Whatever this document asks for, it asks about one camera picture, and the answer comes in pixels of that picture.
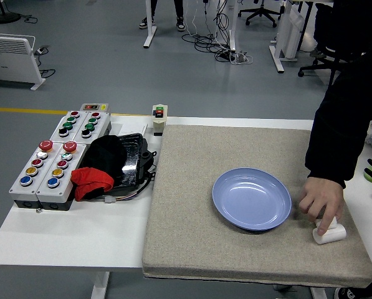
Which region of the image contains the person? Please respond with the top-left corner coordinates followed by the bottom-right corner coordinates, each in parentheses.
top-left (305, 45), bottom-right (372, 299)
top-left (138, 0), bottom-right (187, 33)

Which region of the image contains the black swivel chair base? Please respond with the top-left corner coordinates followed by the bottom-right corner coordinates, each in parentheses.
top-left (237, 0), bottom-right (286, 29)

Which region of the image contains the large white pipe tee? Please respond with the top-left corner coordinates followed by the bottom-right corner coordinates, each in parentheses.
top-left (312, 217), bottom-right (348, 245)

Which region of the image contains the white desk with panel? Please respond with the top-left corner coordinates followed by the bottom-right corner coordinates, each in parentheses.
top-left (269, 0), bottom-right (335, 74)

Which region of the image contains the white green-red switch box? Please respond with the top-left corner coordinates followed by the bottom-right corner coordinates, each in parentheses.
top-left (151, 104), bottom-right (169, 137)

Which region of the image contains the red cloth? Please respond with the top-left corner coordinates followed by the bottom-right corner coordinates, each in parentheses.
top-left (70, 167), bottom-right (116, 202)

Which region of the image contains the blue round plate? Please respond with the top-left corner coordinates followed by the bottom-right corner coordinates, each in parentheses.
top-left (211, 167), bottom-right (293, 232)

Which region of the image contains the black office chair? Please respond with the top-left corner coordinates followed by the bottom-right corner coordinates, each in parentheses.
top-left (297, 0), bottom-right (372, 90)

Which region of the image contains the black floor cable tangle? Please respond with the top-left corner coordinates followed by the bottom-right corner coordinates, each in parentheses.
top-left (181, 0), bottom-right (254, 66)

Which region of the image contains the white table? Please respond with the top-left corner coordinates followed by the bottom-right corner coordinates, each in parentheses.
top-left (0, 114), bottom-right (372, 299)

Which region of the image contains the white desk frame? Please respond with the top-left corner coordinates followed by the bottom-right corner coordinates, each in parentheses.
top-left (143, 0), bottom-right (238, 52)

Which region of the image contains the black stand base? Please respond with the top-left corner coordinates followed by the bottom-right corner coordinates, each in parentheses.
top-left (0, 0), bottom-right (22, 24)

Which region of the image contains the grey emergency-stop button box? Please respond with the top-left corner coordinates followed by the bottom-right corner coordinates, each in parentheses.
top-left (9, 140), bottom-right (64, 209)
top-left (36, 141), bottom-right (88, 212)

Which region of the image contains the black cable with connector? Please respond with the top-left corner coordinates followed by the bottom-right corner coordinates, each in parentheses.
top-left (97, 174), bottom-right (158, 205)

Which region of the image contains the small grey switch box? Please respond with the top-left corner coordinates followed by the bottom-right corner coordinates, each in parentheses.
top-left (80, 103), bottom-right (110, 113)

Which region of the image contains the grey-brown mat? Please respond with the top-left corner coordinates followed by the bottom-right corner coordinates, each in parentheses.
top-left (141, 124), bottom-right (372, 289)

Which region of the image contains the white electric heater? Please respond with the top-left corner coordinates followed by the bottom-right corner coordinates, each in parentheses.
top-left (0, 32), bottom-right (47, 92)

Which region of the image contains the white paper card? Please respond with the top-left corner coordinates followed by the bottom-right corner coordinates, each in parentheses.
top-left (112, 122), bottom-right (149, 138)

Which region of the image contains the person's hand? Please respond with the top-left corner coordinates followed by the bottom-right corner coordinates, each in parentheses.
top-left (297, 176), bottom-right (345, 237)

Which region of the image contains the grey four-button control box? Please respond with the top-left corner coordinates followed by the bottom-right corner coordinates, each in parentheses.
top-left (50, 110), bottom-right (88, 143)
top-left (73, 111), bottom-right (112, 145)

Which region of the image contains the glossy black foot pedal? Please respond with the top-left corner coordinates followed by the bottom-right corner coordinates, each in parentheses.
top-left (110, 133), bottom-right (158, 189)

